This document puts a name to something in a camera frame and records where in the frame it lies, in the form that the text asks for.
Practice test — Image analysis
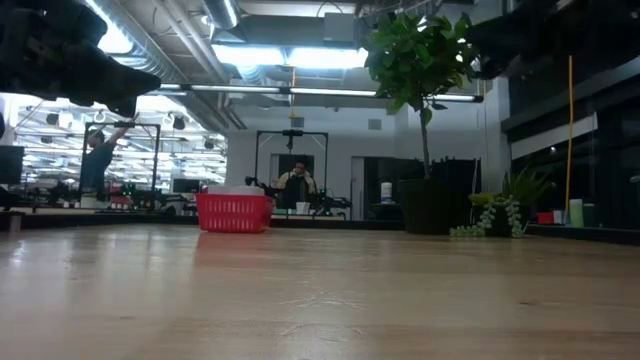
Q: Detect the leafy green plant, black pot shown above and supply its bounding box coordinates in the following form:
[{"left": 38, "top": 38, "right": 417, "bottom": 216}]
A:
[{"left": 363, "top": 10, "right": 484, "bottom": 236}]

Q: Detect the light green cup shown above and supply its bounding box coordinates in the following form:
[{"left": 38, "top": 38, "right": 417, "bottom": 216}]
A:
[{"left": 569, "top": 198, "right": 584, "bottom": 229}]

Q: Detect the long ceiling light bar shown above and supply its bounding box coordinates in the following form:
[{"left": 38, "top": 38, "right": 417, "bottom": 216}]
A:
[{"left": 149, "top": 82, "right": 485, "bottom": 104}]

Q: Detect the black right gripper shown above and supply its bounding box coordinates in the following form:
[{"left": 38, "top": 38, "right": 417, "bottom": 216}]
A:
[{"left": 467, "top": 0, "right": 606, "bottom": 80}]

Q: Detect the yellow cable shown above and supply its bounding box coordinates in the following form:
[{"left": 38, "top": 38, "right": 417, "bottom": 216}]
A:
[{"left": 564, "top": 54, "right": 575, "bottom": 214}]

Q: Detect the silver ceiling air duct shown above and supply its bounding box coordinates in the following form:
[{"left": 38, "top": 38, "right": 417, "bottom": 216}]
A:
[{"left": 202, "top": 0, "right": 242, "bottom": 30}]

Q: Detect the black gantry frame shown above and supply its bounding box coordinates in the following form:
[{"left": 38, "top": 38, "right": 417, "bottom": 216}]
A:
[
  {"left": 78, "top": 121, "right": 162, "bottom": 211},
  {"left": 254, "top": 129, "right": 330, "bottom": 217}
]

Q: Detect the small potted succulent plant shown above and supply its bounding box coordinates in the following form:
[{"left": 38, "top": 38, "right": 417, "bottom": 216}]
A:
[{"left": 448, "top": 167, "right": 556, "bottom": 239}]

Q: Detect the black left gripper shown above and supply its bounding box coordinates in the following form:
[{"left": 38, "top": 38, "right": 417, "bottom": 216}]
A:
[{"left": 0, "top": 0, "right": 162, "bottom": 118}]

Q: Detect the bright ceiling light panel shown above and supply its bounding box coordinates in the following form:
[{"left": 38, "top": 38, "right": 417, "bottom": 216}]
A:
[{"left": 210, "top": 43, "right": 370, "bottom": 70}]

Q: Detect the black cabinet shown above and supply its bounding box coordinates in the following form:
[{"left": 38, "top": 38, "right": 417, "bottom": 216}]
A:
[{"left": 362, "top": 155, "right": 482, "bottom": 222}]

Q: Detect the grey ceiling duct box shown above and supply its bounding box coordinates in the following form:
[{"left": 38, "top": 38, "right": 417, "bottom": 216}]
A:
[{"left": 322, "top": 12, "right": 357, "bottom": 44}]

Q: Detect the person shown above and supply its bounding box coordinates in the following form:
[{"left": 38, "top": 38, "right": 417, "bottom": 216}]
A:
[
  {"left": 274, "top": 155, "right": 319, "bottom": 210},
  {"left": 79, "top": 127, "right": 126, "bottom": 195}
]

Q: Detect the black monitor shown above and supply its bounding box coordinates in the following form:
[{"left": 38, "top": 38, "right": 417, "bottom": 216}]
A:
[{"left": 0, "top": 144, "right": 25, "bottom": 186}]

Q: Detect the red plastic mesh basket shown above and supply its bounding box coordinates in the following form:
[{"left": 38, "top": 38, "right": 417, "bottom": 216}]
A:
[{"left": 194, "top": 192, "right": 275, "bottom": 234}]

